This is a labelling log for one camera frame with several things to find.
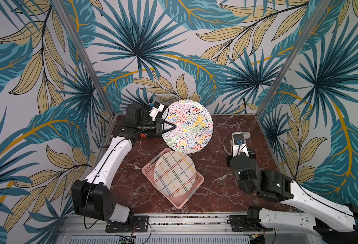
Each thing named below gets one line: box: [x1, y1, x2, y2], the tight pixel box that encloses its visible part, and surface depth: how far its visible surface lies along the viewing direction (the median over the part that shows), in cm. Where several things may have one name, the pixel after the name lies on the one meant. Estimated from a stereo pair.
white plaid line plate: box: [153, 150, 197, 198], surface depth 87 cm
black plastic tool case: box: [117, 114, 139, 139], surface depth 59 cm
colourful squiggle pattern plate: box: [161, 99, 214, 155], surface depth 72 cm
